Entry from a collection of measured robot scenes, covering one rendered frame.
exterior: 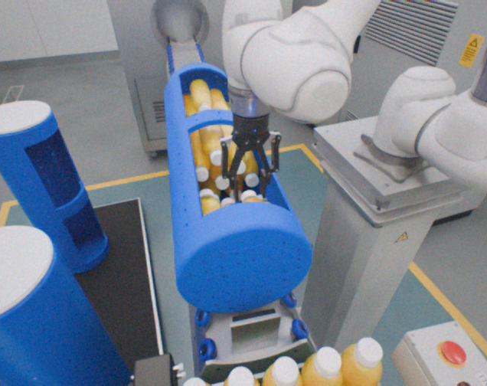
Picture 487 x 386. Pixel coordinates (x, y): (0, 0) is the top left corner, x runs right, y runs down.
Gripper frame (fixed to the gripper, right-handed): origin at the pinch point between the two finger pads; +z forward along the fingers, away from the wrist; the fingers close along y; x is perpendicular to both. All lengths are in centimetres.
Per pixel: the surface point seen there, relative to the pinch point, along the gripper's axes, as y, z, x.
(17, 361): 59, 29, 16
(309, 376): -1.1, 9.0, 40.1
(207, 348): 15.2, 17.3, 28.2
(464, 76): -130, 11, -77
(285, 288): -3.6, 13.0, 20.8
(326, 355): -3.8, 4.7, 39.1
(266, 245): 1.7, -2.9, 21.0
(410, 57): -125, 12, -114
